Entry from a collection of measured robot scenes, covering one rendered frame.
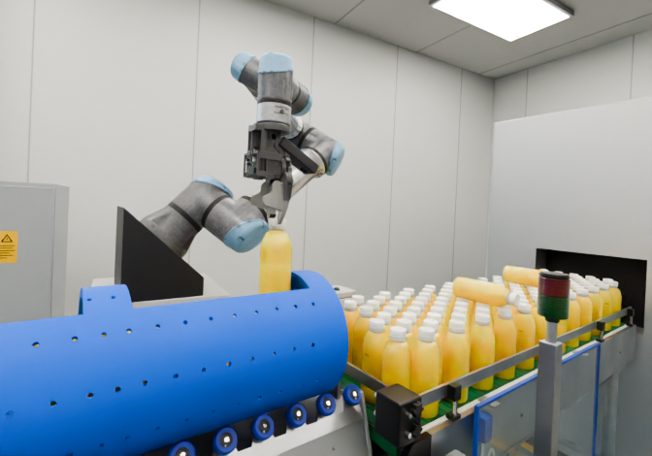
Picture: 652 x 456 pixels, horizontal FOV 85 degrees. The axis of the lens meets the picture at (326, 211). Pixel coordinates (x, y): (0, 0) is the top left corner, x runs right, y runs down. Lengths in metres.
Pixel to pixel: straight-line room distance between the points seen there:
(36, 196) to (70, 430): 1.61
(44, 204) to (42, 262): 0.27
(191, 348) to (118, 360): 0.10
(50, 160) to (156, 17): 1.45
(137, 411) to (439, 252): 4.64
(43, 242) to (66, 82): 1.67
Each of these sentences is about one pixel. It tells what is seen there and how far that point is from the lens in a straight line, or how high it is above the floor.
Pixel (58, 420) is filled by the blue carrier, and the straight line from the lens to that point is 0.64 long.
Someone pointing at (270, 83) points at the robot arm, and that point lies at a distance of 0.80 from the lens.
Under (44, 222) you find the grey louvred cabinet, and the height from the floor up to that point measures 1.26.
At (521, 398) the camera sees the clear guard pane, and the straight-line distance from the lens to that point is 1.18.
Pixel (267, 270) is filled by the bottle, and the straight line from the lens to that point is 0.78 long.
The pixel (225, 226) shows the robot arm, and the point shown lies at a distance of 1.00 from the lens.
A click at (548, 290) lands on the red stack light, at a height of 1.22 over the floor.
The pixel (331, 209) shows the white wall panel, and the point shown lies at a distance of 3.94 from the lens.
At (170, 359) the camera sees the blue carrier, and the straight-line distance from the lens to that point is 0.64.
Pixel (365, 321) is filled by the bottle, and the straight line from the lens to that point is 1.08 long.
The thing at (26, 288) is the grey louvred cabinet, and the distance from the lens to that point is 2.20.
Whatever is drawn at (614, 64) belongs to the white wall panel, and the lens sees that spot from 5.36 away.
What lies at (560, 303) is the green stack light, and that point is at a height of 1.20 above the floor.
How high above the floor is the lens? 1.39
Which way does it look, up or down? level
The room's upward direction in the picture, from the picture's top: 3 degrees clockwise
